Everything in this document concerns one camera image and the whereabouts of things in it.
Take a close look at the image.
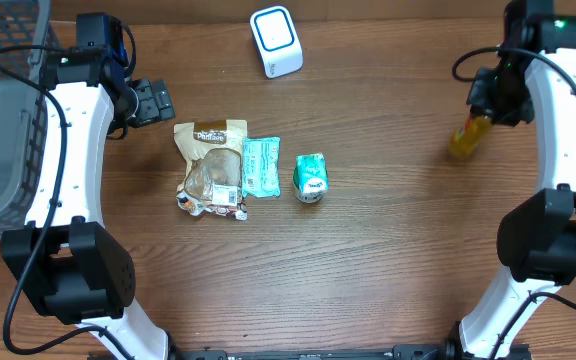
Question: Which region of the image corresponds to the yellow drink bottle silver cap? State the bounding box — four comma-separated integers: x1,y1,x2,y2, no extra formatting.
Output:
449,114,493,158

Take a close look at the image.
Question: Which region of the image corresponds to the brown Pantree snack bag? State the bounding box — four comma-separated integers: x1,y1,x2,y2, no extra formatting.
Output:
174,119,248,221

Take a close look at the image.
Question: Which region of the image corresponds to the teal snack packet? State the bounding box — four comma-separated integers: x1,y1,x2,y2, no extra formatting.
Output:
242,137,281,198

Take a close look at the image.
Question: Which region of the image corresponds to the green white drink carton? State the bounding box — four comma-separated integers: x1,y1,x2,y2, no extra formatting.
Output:
293,153,329,193

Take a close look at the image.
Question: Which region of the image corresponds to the green lid white jar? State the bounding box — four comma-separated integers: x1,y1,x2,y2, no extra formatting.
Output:
295,187,327,204

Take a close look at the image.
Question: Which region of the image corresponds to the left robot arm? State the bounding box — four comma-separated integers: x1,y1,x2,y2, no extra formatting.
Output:
1,13,176,359

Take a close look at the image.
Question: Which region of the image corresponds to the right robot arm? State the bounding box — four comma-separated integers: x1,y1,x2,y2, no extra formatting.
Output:
422,0,576,359

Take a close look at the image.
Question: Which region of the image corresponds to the white barcode scanner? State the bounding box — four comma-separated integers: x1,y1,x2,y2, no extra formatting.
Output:
249,5,304,79

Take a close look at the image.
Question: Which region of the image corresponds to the dark grey plastic basket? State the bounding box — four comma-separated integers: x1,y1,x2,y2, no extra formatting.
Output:
0,0,69,242

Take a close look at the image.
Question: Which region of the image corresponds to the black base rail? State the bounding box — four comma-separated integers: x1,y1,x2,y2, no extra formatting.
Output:
87,342,534,360

